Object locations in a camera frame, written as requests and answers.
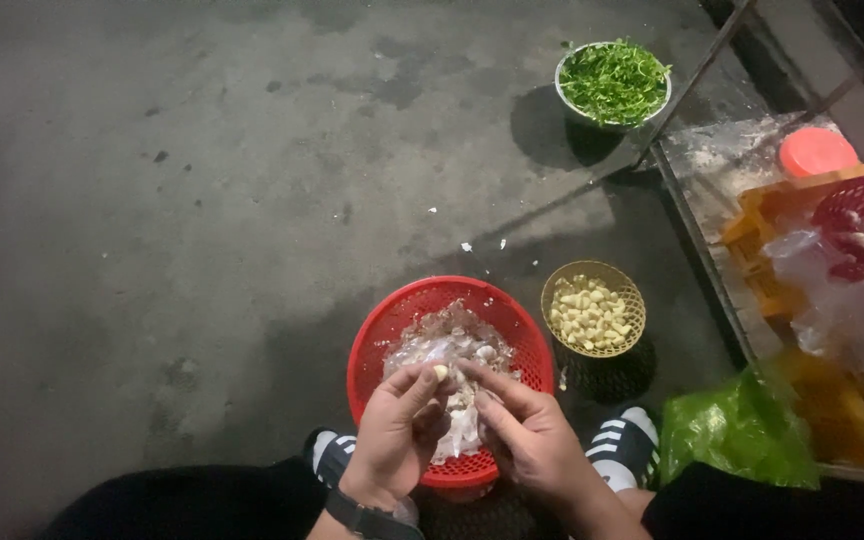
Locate person's left hand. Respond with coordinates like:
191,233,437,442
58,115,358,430
338,363,456,513

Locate person's right hand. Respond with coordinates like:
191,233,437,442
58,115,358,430
454,358,592,513

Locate black white striped slipper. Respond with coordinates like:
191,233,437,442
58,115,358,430
303,427,360,490
585,406,661,494

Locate black wristwatch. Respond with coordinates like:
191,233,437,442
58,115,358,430
324,486,426,540

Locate heap of garlic peels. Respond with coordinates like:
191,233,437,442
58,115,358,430
381,300,521,465

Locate red plastic basket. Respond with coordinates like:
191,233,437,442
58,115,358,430
347,275,555,491

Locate pile of peeled garlic cloves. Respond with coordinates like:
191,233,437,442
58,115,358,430
549,276,633,351

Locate tan plastic basket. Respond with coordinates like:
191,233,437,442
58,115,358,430
540,260,648,359

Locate person's black trouser leg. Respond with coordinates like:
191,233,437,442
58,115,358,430
640,461,864,540
38,456,330,540

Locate green plastic bag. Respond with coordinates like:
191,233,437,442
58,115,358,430
657,366,823,490

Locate orange plastic crate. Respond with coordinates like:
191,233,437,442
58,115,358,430
721,154,864,466

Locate clear plastic bag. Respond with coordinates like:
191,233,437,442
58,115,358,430
760,225,864,372

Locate metal bowl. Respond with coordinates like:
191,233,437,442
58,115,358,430
554,40,673,132

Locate chopped green herbs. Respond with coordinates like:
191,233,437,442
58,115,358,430
559,37,673,126

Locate pink round lid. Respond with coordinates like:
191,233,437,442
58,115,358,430
777,126,861,180

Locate metal frame glass cart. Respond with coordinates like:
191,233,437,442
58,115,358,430
630,0,864,481

